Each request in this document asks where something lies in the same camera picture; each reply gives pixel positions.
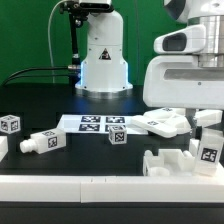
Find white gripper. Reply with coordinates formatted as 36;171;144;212
143;25;224;139

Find white chair seat block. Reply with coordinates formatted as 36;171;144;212
142;149;195;177

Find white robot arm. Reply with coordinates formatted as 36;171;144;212
76;0;224;110

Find white chair back piece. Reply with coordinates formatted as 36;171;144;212
131;107;191;138

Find small white tag cube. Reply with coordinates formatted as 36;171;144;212
109;125;127;145

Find white tag sheet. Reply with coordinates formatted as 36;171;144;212
57;115;147;135

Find white tag cube far left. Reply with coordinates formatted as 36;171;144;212
0;115;21;134

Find white block left edge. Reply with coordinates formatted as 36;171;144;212
0;136;8;162

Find white right fence rail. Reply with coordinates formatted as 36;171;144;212
189;139;223;176

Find white fence rail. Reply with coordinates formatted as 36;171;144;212
189;139;223;176
0;175;224;203

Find white front fence rail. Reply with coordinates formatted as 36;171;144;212
0;175;224;203

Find grey cable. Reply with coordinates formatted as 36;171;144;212
47;0;69;84

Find black cables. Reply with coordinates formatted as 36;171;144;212
0;65;82;87

